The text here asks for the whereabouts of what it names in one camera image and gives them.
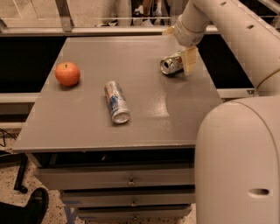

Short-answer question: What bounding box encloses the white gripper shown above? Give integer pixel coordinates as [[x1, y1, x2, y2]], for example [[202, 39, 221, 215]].
[[162, 15, 204, 75]]

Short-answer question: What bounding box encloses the green white 7up can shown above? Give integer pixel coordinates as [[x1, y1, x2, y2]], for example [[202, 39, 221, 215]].
[[160, 51, 184, 75]]

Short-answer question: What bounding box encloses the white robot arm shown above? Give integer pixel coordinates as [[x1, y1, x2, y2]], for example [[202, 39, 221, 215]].
[[169, 0, 280, 224]]

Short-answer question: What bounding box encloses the silver blue energy drink can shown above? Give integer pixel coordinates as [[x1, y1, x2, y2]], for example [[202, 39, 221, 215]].
[[104, 81, 130, 124]]

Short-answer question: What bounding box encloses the grey drawer cabinet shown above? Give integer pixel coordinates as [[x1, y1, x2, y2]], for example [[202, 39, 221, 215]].
[[13, 36, 221, 221]]

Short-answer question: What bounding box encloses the red orange apple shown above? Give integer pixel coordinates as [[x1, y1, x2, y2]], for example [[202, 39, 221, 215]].
[[54, 62, 81, 87]]

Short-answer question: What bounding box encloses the bottom grey drawer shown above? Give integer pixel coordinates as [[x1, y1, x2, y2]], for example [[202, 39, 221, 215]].
[[77, 205, 192, 221]]

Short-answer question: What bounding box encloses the grey drawer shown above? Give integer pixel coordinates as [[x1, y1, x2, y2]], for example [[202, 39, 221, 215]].
[[34, 164, 194, 190], [77, 205, 192, 221], [61, 188, 195, 207]]

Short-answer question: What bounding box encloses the top grey drawer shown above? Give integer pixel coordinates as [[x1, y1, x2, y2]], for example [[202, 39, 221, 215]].
[[34, 164, 194, 190]]

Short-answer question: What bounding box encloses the middle grey drawer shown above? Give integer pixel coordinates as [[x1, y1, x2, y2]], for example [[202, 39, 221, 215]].
[[61, 188, 195, 207]]

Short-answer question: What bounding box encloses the black chair base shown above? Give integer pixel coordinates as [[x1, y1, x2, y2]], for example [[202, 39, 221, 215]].
[[0, 151, 28, 194]]

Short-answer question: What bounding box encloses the black shoe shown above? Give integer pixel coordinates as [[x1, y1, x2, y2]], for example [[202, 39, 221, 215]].
[[0, 187, 49, 224]]

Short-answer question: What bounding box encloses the metal railing frame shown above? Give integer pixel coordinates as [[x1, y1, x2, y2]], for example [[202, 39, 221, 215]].
[[0, 0, 280, 38]]

